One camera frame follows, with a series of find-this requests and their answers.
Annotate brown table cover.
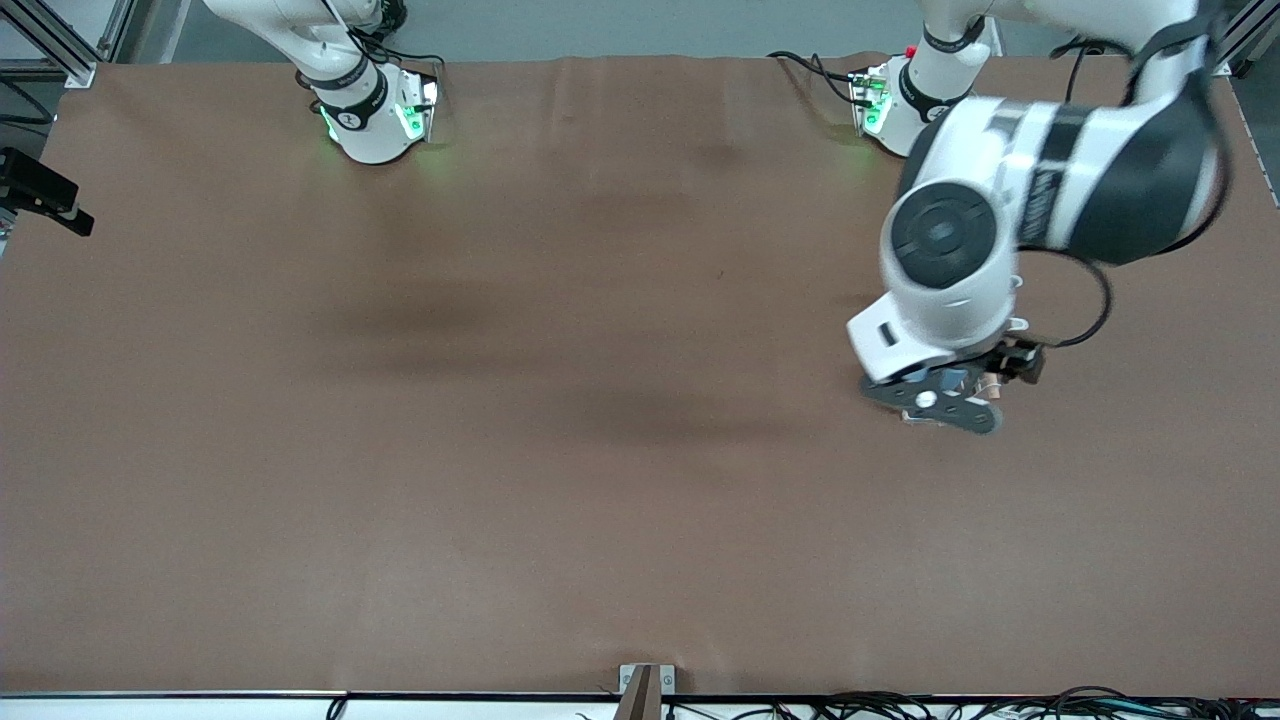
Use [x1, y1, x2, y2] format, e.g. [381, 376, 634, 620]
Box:
[0, 52, 1280, 699]

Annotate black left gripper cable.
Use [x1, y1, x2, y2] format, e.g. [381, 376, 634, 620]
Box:
[1018, 248, 1115, 350]

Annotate aluminium frame extrusion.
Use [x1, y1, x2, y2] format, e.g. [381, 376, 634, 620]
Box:
[1212, 0, 1280, 79]
[0, 0, 137, 90]

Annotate tangled black cables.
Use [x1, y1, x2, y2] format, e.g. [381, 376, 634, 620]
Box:
[665, 684, 1280, 720]

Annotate black right arm base cable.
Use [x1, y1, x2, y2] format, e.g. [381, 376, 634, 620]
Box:
[345, 25, 448, 81]

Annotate black arm base cable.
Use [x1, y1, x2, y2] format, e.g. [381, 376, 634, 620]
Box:
[767, 49, 867, 107]
[345, 25, 448, 81]

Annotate black left arm base cable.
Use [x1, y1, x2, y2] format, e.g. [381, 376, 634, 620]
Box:
[767, 49, 867, 107]

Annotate small metal bracket plate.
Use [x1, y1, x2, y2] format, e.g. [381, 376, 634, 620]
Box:
[618, 663, 677, 696]

